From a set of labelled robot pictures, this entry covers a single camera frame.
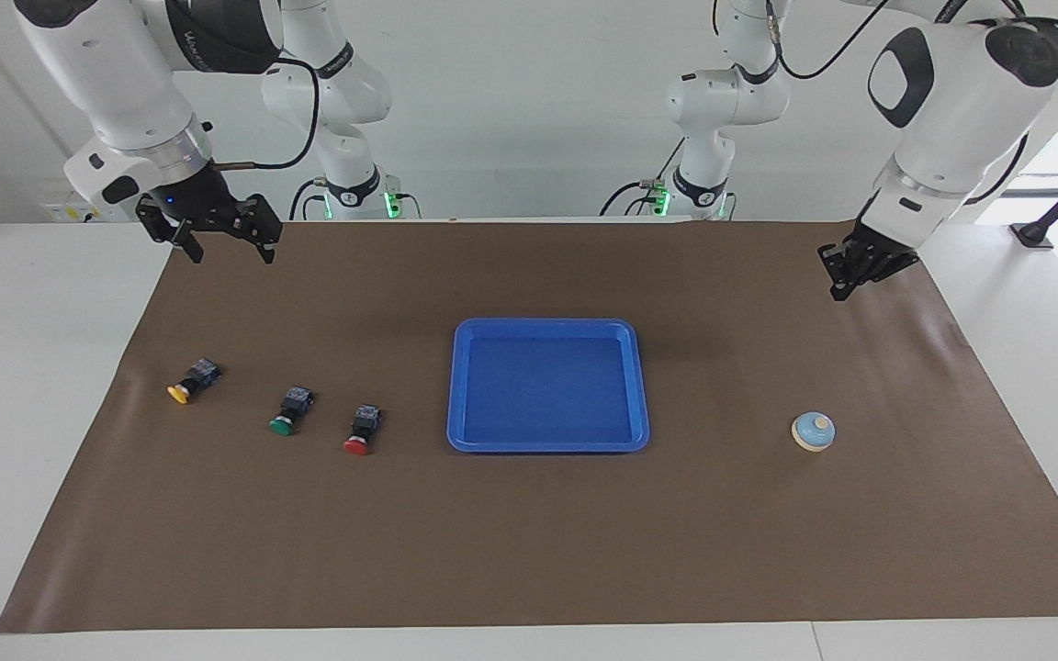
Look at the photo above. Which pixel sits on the yellow push button switch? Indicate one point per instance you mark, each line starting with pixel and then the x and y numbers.
pixel 180 393

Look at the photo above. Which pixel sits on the red push button switch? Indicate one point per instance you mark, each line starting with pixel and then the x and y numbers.
pixel 359 445

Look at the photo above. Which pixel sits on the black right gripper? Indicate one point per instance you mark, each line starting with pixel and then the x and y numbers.
pixel 203 197

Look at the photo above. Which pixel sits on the green push button switch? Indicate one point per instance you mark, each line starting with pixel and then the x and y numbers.
pixel 283 424

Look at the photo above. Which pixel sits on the white wall socket box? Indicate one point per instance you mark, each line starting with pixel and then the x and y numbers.
pixel 61 213

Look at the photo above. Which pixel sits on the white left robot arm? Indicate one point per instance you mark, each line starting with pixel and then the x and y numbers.
pixel 961 101

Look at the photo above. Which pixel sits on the brown table mat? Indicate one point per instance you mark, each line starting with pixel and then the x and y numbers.
pixel 529 542

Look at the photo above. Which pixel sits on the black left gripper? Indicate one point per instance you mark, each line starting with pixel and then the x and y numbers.
pixel 883 250

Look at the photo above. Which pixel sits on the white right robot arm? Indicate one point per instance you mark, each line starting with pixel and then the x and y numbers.
pixel 125 83

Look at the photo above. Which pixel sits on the blue plastic tray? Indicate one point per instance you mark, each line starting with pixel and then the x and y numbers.
pixel 547 390

